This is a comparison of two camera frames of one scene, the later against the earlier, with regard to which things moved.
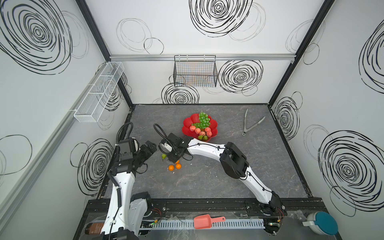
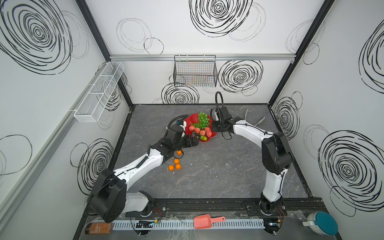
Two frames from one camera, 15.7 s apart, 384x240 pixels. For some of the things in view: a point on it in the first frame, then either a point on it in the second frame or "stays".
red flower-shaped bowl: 194,118 stays
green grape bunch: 204,121 stays
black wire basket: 195,71 stays
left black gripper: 151,148 to 194,142
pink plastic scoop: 204,221 stays
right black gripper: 173,157 to 215,126
